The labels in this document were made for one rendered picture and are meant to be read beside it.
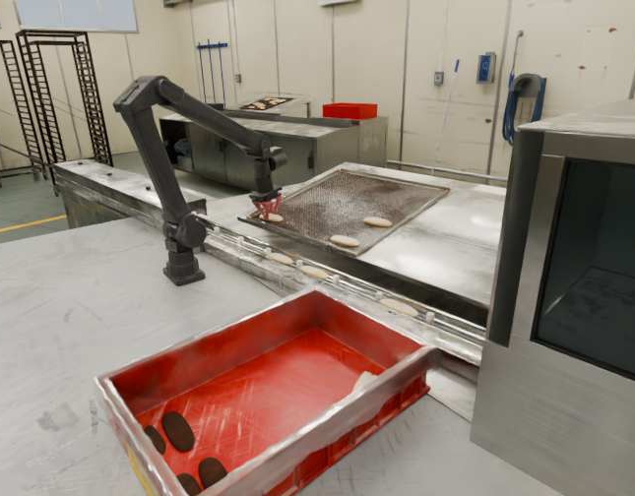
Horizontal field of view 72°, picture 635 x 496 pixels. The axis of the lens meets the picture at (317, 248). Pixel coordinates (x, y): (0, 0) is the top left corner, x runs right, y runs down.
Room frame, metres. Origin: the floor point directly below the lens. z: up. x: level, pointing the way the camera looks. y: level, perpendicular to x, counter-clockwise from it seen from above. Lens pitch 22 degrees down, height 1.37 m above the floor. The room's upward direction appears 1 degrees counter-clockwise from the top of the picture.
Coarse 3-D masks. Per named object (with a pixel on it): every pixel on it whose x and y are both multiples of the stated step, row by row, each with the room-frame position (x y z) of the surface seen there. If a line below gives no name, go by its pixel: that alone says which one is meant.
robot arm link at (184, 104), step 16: (160, 80) 1.12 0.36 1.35; (176, 96) 1.14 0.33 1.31; (192, 96) 1.21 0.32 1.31; (176, 112) 1.20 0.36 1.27; (192, 112) 1.21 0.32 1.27; (208, 112) 1.24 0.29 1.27; (208, 128) 1.26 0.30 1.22; (224, 128) 1.29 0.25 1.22; (240, 128) 1.33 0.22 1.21; (240, 144) 1.34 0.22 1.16; (256, 144) 1.37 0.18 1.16
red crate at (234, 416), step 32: (288, 352) 0.76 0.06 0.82; (320, 352) 0.76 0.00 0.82; (352, 352) 0.76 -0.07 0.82; (224, 384) 0.67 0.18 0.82; (256, 384) 0.67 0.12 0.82; (288, 384) 0.67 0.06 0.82; (320, 384) 0.66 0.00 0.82; (352, 384) 0.66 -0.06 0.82; (416, 384) 0.62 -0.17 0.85; (160, 416) 0.59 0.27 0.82; (192, 416) 0.59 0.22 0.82; (224, 416) 0.59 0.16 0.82; (256, 416) 0.58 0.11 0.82; (288, 416) 0.58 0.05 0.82; (384, 416) 0.56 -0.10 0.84; (192, 448) 0.52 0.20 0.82; (224, 448) 0.52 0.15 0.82; (256, 448) 0.52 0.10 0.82; (352, 448) 0.51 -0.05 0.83; (288, 480) 0.44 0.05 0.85
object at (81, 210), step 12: (72, 192) 2.24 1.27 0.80; (192, 192) 2.12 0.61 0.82; (72, 204) 2.28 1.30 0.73; (84, 204) 2.14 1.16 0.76; (96, 204) 1.95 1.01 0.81; (72, 216) 2.32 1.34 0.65; (84, 216) 2.17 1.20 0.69; (96, 216) 2.03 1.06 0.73; (108, 216) 1.91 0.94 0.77; (120, 216) 1.77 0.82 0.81; (72, 228) 2.36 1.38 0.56
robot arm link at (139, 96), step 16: (144, 80) 1.14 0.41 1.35; (128, 96) 1.10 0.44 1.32; (144, 96) 1.09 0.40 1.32; (160, 96) 1.12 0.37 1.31; (128, 112) 1.07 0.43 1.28; (144, 112) 1.09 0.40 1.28; (144, 128) 1.09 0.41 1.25; (144, 144) 1.09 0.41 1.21; (160, 144) 1.12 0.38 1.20; (144, 160) 1.11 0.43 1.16; (160, 160) 1.11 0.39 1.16; (160, 176) 1.11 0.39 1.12; (160, 192) 1.12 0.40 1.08; (176, 192) 1.14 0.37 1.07; (176, 208) 1.13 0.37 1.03; (192, 224) 1.14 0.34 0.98; (192, 240) 1.13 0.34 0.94
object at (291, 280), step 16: (128, 208) 1.73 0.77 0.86; (160, 224) 1.53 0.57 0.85; (208, 240) 1.33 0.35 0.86; (224, 240) 1.32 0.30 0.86; (224, 256) 1.24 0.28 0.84; (240, 256) 1.19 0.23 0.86; (256, 256) 1.19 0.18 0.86; (256, 272) 1.13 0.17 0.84; (272, 272) 1.08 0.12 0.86; (288, 272) 1.08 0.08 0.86; (288, 288) 1.03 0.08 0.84; (304, 288) 0.99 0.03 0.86; (336, 288) 0.97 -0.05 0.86; (368, 304) 0.89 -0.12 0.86; (400, 320) 0.82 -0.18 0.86; (432, 336) 0.76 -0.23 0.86; (448, 336) 0.76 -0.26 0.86; (448, 352) 0.70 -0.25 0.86; (464, 352) 0.70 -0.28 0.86; (480, 352) 0.70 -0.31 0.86; (448, 368) 0.70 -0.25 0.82; (464, 368) 0.68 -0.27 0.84
